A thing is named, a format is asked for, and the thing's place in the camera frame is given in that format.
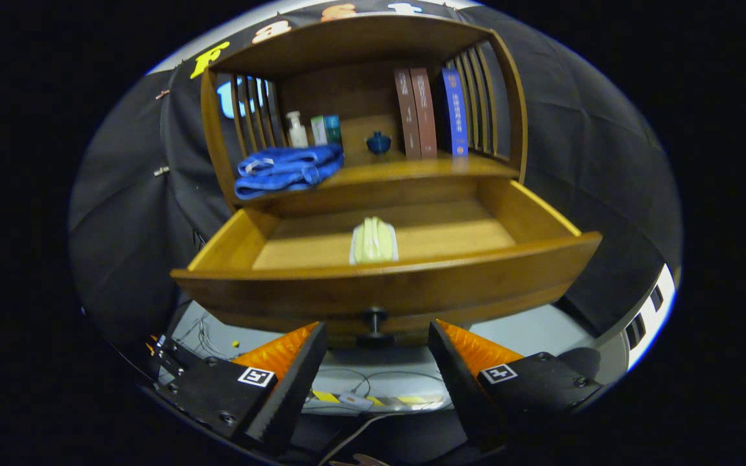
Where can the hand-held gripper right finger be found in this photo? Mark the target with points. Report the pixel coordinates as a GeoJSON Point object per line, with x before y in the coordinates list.
{"type": "Point", "coordinates": [460, 388]}

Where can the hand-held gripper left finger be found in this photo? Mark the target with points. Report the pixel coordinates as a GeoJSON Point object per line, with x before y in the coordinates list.
{"type": "Point", "coordinates": [289, 395]}

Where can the wooden countertop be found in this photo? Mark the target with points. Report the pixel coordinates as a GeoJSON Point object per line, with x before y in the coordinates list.
{"type": "Point", "coordinates": [405, 169]}

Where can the brown wooden cabinet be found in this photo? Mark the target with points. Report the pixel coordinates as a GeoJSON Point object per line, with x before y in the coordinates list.
{"type": "Point", "coordinates": [347, 97]}

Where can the yellow black floor tape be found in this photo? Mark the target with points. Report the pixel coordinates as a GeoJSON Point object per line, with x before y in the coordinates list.
{"type": "Point", "coordinates": [327, 396]}

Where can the white slotted panel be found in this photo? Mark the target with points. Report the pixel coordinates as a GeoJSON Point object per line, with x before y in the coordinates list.
{"type": "Point", "coordinates": [635, 356]}

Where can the blue folded towel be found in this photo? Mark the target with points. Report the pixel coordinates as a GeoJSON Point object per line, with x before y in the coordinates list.
{"type": "Point", "coordinates": [282, 171]}

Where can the blue lidded teacup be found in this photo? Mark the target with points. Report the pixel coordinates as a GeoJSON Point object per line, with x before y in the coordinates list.
{"type": "Point", "coordinates": [378, 144]}

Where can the white pump bottle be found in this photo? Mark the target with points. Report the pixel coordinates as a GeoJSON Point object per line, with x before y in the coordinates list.
{"type": "Point", "coordinates": [296, 134]}

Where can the white and green tube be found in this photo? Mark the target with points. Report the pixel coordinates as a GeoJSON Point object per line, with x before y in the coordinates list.
{"type": "Point", "coordinates": [318, 131]}

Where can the teal glass bottle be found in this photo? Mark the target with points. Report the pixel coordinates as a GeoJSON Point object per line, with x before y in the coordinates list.
{"type": "Point", "coordinates": [333, 129]}

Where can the blue book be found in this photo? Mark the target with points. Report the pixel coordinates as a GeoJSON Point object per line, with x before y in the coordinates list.
{"type": "Point", "coordinates": [456, 113]}

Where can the dark brown book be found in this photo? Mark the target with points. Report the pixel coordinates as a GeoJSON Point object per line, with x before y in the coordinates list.
{"type": "Point", "coordinates": [406, 116]}

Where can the reddish brown book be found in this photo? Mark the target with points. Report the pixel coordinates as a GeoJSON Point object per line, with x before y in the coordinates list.
{"type": "Point", "coordinates": [425, 113]}

